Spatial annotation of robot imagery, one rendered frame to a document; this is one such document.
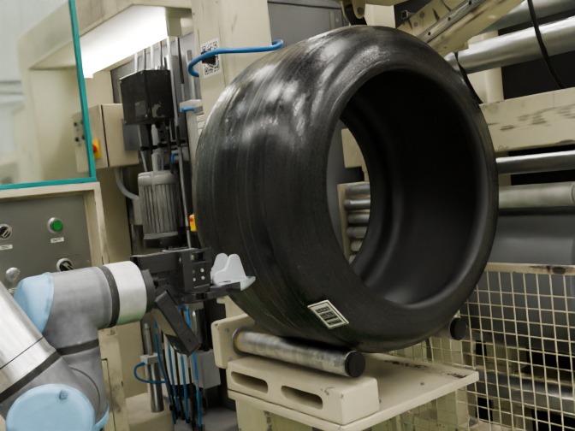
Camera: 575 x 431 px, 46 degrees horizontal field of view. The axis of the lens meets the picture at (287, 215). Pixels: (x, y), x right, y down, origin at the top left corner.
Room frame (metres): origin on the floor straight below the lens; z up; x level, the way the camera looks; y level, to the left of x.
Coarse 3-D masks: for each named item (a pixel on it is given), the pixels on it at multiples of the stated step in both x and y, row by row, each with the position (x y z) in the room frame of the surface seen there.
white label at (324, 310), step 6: (312, 306) 1.08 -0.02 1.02; (318, 306) 1.08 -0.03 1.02; (324, 306) 1.07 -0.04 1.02; (330, 306) 1.07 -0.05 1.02; (318, 312) 1.09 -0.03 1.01; (324, 312) 1.08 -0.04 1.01; (330, 312) 1.08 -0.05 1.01; (336, 312) 1.08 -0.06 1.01; (324, 318) 1.09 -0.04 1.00; (330, 318) 1.09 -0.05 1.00; (336, 318) 1.09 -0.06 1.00; (342, 318) 1.08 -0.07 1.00; (324, 324) 1.11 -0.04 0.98; (330, 324) 1.10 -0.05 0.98; (336, 324) 1.10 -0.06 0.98; (342, 324) 1.09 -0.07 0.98
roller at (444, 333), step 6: (456, 318) 1.32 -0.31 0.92; (450, 324) 1.32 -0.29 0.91; (456, 324) 1.31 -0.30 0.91; (462, 324) 1.32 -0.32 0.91; (444, 330) 1.32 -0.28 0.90; (450, 330) 1.31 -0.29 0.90; (456, 330) 1.31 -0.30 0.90; (462, 330) 1.32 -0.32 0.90; (432, 336) 1.36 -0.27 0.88; (438, 336) 1.34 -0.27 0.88; (444, 336) 1.33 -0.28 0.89; (450, 336) 1.32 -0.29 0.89; (456, 336) 1.31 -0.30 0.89; (462, 336) 1.32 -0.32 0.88
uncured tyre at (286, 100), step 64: (256, 64) 1.26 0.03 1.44; (320, 64) 1.12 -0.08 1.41; (384, 64) 1.17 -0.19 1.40; (448, 64) 1.29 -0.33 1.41; (256, 128) 1.09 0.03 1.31; (320, 128) 1.08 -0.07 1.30; (384, 128) 1.55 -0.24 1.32; (448, 128) 1.45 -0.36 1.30; (192, 192) 1.24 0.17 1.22; (256, 192) 1.07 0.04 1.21; (320, 192) 1.07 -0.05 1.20; (384, 192) 1.56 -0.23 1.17; (448, 192) 1.49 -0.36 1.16; (256, 256) 1.10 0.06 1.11; (320, 256) 1.06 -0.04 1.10; (384, 256) 1.54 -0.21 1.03; (448, 256) 1.44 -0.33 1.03; (256, 320) 1.26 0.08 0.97; (320, 320) 1.10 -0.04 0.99; (384, 320) 1.14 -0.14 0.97; (448, 320) 1.28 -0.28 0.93
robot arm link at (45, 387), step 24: (0, 288) 0.79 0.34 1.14; (0, 312) 0.77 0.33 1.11; (24, 312) 0.80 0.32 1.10; (0, 336) 0.76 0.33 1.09; (24, 336) 0.77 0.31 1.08; (0, 360) 0.75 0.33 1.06; (24, 360) 0.76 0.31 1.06; (48, 360) 0.78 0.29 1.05; (0, 384) 0.75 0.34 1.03; (24, 384) 0.75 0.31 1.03; (48, 384) 0.75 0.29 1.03; (72, 384) 0.78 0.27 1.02; (0, 408) 0.76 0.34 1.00; (24, 408) 0.74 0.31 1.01; (48, 408) 0.74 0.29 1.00; (72, 408) 0.75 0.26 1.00; (96, 408) 0.82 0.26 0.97
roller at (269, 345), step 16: (240, 336) 1.39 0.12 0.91; (256, 336) 1.36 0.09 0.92; (272, 336) 1.33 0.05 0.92; (256, 352) 1.35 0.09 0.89; (272, 352) 1.30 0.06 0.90; (288, 352) 1.26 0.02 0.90; (304, 352) 1.23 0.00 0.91; (320, 352) 1.20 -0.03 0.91; (336, 352) 1.17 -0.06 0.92; (352, 352) 1.15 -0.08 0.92; (320, 368) 1.20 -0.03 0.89; (336, 368) 1.16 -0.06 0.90; (352, 368) 1.14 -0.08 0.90
